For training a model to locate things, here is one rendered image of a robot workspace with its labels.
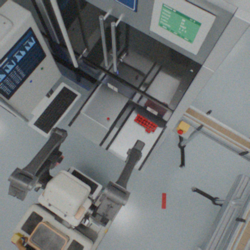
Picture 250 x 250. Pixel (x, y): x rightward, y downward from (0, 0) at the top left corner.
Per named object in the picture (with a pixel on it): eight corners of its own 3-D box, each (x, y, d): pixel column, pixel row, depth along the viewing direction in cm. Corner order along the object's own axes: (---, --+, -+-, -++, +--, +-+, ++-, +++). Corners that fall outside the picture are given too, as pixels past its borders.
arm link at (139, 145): (126, 152, 141) (139, 160, 140) (135, 135, 143) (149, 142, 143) (124, 155, 152) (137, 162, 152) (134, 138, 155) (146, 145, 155)
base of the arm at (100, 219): (87, 215, 145) (104, 227, 144) (93, 205, 142) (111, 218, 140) (93, 207, 153) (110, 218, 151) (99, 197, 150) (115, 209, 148)
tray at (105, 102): (105, 78, 203) (104, 76, 200) (132, 95, 200) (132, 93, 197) (80, 112, 196) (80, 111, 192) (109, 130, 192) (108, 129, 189)
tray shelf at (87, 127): (100, 77, 206) (99, 75, 204) (174, 121, 197) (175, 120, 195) (65, 124, 195) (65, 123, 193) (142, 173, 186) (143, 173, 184)
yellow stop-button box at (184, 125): (180, 121, 187) (182, 118, 180) (189, 126, 186) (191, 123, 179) (175, 129, 185) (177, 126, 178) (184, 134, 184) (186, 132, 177)
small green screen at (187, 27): (150, 28, 103) (157, -14, 83) (197, 53, 100) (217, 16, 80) (149, 30, 103) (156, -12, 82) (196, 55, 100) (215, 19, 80)
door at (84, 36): (60, 42, 174) (30, -34, 117) (117, 76, 168) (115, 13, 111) (60, 43, 174) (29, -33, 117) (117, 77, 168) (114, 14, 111)
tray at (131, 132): (133, 112, 196) (133, 110, 193) (162, 129, 193) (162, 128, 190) (109, 148, 189) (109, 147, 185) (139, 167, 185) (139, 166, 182)
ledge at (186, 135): (180, 116, 198) (181, 115, 196) (195, 124, 196) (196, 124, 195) (172, 131, 195) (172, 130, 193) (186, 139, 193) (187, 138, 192)
